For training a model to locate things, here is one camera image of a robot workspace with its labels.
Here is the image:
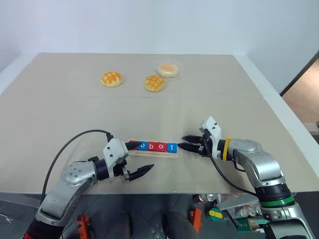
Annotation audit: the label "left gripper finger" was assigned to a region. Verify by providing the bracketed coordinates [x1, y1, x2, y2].
[124, 140, 141, 152]
[128, 163, 155, 182]

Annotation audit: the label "plastic wrapped round bread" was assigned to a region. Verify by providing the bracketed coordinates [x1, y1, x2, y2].
[154, 59, 184, 80]

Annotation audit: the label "pineapple bun bread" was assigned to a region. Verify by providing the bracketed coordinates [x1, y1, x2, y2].
[101, 71, 124, 88]
[143, 75, 166, 93]

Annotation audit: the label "drink cans under table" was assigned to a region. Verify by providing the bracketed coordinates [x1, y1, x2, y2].
[197, 193, 216, 203]

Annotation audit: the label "orange plastic object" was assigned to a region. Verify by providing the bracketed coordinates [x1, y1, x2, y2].
[189, 208, 203, 234]

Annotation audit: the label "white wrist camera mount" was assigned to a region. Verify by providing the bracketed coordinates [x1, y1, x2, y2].
[102, 138, 130, 179]
[198, 116, 223, 159]

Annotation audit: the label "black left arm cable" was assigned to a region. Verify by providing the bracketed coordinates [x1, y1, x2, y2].
[41, 129, 115, 203]

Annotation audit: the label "yellow band on right wrist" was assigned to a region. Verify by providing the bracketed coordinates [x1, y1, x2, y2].
[222, 135, 232, 162]

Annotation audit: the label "green and white box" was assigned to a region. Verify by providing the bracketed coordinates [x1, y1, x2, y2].
[235, 216, 265, 233]

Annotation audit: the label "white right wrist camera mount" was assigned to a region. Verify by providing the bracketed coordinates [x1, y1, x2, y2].
[198, 116, 223, 159]

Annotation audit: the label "dark rounded shape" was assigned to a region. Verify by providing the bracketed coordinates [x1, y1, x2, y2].
[162, 210, 198, 239]

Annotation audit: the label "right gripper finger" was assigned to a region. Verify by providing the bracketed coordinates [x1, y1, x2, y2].
[181, 134, 203, 143]
[177, 142, 204, 153]

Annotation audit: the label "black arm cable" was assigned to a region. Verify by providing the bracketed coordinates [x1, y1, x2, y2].
[202, 138, 258, 197]
[41, 129, 115, 203]

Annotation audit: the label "wooden letter tray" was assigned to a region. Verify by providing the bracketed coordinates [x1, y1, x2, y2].
[128, 139, 180, 159]

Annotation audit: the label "brown wooden door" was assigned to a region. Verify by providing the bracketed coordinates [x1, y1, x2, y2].
[279, 49, 319, 124]

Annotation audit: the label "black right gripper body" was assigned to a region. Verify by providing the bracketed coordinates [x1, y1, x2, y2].
[197, 131, 213, 158]

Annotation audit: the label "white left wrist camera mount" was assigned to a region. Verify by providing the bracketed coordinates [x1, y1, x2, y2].
[102, 138, 130, 179]

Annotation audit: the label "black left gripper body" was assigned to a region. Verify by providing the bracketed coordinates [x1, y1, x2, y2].
[113, 160, 132, 182]

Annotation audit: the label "orange and black tool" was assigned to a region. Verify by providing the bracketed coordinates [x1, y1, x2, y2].
[75, 213, 91, 239]

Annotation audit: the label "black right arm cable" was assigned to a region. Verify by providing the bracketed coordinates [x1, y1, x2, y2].
[202, 138, 258, 197]

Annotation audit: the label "green box with yellow part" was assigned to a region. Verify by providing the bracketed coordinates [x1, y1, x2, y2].
[208, 208, 223, 222]

